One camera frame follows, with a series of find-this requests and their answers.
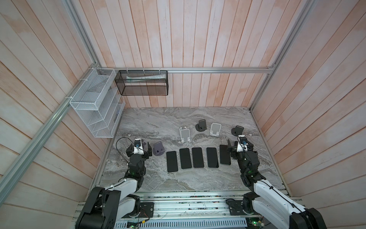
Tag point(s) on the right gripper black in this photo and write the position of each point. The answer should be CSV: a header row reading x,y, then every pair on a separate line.
x,y
233,150

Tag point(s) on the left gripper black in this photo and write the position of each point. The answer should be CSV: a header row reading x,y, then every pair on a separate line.
x,y
148,152

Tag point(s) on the black phone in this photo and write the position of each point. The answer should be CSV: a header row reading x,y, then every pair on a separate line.
x,y
185,158
172,164
225,158

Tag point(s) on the teal-edged phone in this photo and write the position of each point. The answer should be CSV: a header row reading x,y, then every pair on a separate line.
x,y
212,158

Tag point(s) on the purple-edged phone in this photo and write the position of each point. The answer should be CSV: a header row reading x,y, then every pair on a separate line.
x,y
198,160

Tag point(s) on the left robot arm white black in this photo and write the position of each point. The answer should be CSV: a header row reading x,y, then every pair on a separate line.
x,y
105,206

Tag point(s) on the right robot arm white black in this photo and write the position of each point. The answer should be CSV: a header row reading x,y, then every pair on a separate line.
x,y
264,198

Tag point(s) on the round stand front right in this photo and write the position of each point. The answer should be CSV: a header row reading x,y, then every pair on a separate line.
x,y
237,130

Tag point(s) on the round stand under left phone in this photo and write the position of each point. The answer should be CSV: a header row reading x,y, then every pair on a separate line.
x,y
158,149

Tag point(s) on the white stand back right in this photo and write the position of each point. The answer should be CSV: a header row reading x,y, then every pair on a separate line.
x,y
215,129

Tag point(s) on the round grey stand centre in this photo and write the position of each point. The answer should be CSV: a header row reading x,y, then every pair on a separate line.
x,y
201,126

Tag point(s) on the white stand back centre-left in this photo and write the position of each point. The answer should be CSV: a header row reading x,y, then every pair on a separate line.
x,y
185,134

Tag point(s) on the green circuit board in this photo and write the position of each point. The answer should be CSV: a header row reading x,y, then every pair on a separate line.
x,y
254,224

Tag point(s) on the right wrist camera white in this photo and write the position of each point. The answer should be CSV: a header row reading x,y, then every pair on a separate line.
x,y
241,146

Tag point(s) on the left camera cable black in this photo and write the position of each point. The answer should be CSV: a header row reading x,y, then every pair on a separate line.
x,y
119,144

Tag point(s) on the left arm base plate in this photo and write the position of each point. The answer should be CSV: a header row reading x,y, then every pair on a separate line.
x,y
145,210

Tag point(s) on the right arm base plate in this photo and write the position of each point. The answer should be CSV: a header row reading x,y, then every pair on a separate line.
x,y
236,208

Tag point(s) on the white wire mesh shelf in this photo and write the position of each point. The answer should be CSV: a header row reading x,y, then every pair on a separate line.
x,y
98,103

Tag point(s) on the black wire mesh basket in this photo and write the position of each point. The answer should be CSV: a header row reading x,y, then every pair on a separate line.
x,y
142,82

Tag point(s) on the white vented cable duct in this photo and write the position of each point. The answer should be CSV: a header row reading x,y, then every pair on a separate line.
x,y
218,223

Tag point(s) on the aluminium frame rail back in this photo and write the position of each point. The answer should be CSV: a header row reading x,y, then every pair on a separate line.
x,y
199,69

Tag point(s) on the aluminium frame rail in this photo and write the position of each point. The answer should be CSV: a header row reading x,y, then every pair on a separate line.
x,y
33,148
199,69

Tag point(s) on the aluminium frame rail left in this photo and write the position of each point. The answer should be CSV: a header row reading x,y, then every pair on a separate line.
x,y
33,148

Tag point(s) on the aluminium frame post right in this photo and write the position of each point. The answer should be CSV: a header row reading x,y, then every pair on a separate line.
x,y
288,42

